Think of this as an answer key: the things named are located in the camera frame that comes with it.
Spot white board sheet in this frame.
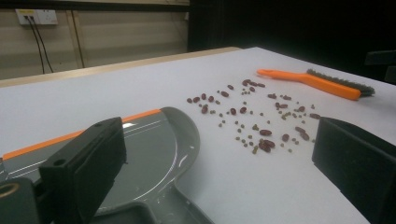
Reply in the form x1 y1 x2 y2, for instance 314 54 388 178
0 46 396 224

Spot black metal stand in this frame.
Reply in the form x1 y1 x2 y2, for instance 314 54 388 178
363 49 396 83

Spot white wall outlet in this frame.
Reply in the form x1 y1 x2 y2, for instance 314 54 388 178
15 8 59 26

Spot grey dustpan with orange edge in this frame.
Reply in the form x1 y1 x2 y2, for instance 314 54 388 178
0 106 216 224

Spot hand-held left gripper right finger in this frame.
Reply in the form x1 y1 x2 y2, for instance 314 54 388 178
312 116 396 224

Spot red and green beans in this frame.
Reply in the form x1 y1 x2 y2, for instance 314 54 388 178
186 78 321 156

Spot orange hand brush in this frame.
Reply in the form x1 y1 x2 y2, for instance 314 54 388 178
256 68 376 101

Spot black power cable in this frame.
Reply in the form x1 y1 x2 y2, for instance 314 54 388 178
31 17 54 74
24 17 46 75

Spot black curtain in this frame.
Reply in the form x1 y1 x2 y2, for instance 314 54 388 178
188 0 396 85

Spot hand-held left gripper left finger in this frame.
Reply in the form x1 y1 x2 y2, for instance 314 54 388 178
38 117 128 224

